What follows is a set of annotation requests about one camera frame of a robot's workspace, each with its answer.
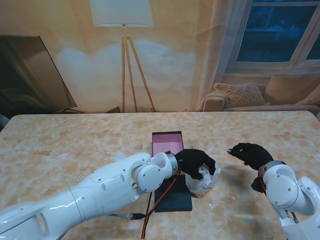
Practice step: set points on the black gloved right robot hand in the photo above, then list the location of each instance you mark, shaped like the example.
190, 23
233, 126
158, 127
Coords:
252, 153

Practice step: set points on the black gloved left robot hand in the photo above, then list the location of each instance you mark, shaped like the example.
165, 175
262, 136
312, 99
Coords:
192, 161

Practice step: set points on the white plastic bag orange print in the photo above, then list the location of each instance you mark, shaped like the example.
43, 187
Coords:
207, 180

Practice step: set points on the black gift box pink inside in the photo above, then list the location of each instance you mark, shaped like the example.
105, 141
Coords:
165, 143

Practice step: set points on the black box lid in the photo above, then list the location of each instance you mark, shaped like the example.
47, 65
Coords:
180, 197

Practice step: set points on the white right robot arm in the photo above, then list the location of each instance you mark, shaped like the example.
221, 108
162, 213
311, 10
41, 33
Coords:
287, 190

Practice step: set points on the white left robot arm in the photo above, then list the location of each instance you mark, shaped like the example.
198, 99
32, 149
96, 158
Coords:
87, 190

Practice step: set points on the knitted beige cushion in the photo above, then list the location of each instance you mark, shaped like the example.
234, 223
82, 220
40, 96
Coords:
240, 95

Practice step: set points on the beige sofa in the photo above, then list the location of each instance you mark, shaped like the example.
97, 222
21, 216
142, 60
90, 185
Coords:
287, 87

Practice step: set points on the white framed window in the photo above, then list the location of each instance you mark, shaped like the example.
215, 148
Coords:
270, 32

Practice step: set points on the tripod floor lamp white shade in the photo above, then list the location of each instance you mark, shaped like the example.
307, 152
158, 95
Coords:
122, 12

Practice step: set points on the dark flat television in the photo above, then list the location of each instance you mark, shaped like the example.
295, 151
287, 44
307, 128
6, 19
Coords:
25, 75

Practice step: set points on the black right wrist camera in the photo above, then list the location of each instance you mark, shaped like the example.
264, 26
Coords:
257, 185

